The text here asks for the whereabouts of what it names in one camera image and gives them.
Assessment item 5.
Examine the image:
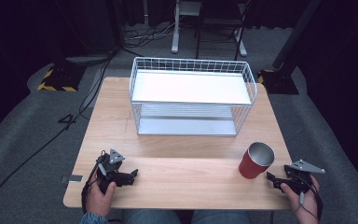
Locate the grey tape piece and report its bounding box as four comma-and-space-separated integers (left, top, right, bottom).
61, 175, 84, 184

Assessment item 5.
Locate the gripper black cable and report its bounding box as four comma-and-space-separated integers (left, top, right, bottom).
80, 150, 107, 216
293, 175, 324, 220

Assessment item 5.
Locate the person's right hand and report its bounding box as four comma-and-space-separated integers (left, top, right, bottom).
280, 175, 322, 223

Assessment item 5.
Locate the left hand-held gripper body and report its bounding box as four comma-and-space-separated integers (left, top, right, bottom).
95, 148, 135, 195

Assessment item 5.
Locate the white wire shelf rack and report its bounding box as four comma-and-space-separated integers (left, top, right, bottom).
128, 56, 258, 138

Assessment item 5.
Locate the black yellow-striped stand base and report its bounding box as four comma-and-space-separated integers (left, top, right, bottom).
36, 63, 87, 93
256, 68, 300, 95

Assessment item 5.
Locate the white metal stand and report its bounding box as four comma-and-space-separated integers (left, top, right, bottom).
170, 0, 207, 54

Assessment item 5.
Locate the person's right leg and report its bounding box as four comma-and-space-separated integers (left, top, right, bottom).
191, 210, 254, 224

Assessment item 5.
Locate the bundle of floor cables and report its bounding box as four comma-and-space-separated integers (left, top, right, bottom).
123, 19, 181, 49

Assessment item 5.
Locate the black slanted stand pole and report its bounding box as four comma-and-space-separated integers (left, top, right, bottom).
271, 0, 323, 71

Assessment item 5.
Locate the person's leg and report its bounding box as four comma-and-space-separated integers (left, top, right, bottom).
122, 209, 183, 224
191, 210, 254, 224

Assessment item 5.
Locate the red metal cup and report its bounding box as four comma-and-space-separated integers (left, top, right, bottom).
238, 141, 276, 180

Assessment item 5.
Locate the person's left leg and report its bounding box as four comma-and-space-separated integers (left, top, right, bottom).
122, 209, 183, 224

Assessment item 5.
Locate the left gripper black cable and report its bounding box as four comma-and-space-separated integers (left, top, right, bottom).
80, 150, 107, 216

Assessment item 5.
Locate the person's left hand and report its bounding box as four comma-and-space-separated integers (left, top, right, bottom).
85, 179, 117, 217

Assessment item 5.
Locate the black metal chair frame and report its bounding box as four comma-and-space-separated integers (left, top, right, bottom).
194, 0, 250, 62

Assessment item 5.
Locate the long black floor cable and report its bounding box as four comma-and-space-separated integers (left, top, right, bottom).
0, 50, 117, 210

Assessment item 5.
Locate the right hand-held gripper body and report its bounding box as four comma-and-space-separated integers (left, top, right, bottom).
279, 159, 326, 196

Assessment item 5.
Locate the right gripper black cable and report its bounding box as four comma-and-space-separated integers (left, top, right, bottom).
293, 175, 324, 220

